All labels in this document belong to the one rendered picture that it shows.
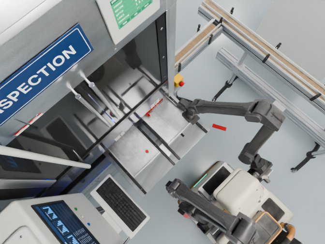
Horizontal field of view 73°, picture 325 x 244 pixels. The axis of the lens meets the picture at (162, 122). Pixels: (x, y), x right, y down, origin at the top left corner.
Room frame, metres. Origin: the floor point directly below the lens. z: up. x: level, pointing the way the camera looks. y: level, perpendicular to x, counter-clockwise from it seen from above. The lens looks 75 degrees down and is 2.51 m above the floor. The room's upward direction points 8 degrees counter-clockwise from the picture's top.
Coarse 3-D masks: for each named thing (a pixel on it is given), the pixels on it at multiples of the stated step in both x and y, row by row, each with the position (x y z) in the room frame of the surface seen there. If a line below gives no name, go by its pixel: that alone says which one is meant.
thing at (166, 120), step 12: (156, 108) 0.56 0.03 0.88; (168, 108) 0.55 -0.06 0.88; (144, 120) 0.47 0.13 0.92; (156, 120) 0.47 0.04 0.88; (168, 120) 0.45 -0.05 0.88; (180, 120) 0.44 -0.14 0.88; (156, 132) 0.37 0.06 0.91; (168, 132) 0.36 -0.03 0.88; (180, 132) 0.34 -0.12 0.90; (168, 144) 0.27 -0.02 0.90
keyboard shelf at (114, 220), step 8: (96, 192) 0.00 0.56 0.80; (96, 200) -0.06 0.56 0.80; (104, 208) -0.12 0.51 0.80; (104, 216) -0.17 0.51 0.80; (112, 216) -0.18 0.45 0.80; (112, 224) -0.23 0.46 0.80; (120, 224) -0.24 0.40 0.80; (144, 224) -0.26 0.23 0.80; (128, 232) -0.30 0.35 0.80; (136, 232) -0.31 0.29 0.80
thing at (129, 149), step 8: (136, 128) 0.42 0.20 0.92; (128, 136) 0.37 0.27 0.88; (136, 136) 0.36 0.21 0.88; (144, 136) 0.35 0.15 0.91; (120, 144) 0.32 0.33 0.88; (128, 144) 0.31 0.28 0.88; (136, 144) 0.30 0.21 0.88; (144, 144) 0.29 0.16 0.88; (152, 144) 0.28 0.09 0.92; (112, 152) 0.27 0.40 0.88; (120, 152) 0.26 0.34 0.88; (128, 152) 0.25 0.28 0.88; (136, 152) 0.24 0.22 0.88; (144, 152) 0.23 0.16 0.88; (152, 152) 0.22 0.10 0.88; (120, 160) 0.20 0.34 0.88; (128, 160) 0.19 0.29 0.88; (136, 160) 0.19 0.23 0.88; (144, 160) 0.18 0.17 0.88; (128, 168) 0.13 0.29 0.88; (136, 168) 0.13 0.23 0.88
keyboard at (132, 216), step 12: (108, 180) 0.08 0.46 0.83; (108, 192) -0.01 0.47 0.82; (120, 192) -0.02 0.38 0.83; (108, 204) -0.09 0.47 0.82; (120, 204) -0.11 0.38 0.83; (132, 204) -0.12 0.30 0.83; (120, 216) -0.19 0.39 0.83; (132, 216) -0.20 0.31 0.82; (144, 216) -0.21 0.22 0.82; (132, 228) -0.27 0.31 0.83
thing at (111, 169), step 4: (112, 164) 0.22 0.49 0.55; (108, 168) 0.19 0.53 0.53; (112, 168) 0.19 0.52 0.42; (116, 168) 0.20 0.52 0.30; (104, 172) 0.16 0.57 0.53; (108, 172) 0.16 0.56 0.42; (112, 172) 0.17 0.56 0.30; (116, 172) 0.17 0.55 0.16; (100, 176) 0.13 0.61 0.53; (104, 176) 0.13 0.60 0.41; (112, 176) 0.14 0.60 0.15; (96, 180) 0.10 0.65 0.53; (100, 180) 0.10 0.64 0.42; (92, 184) 0.07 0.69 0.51; (96, 184) 0.07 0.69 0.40; (88, 188) 0.04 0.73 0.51; (92, 188) 0.04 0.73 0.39; (84, 192) 0.02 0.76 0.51; (88, 192) 0.01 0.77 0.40; (88, 196) -0.02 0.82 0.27
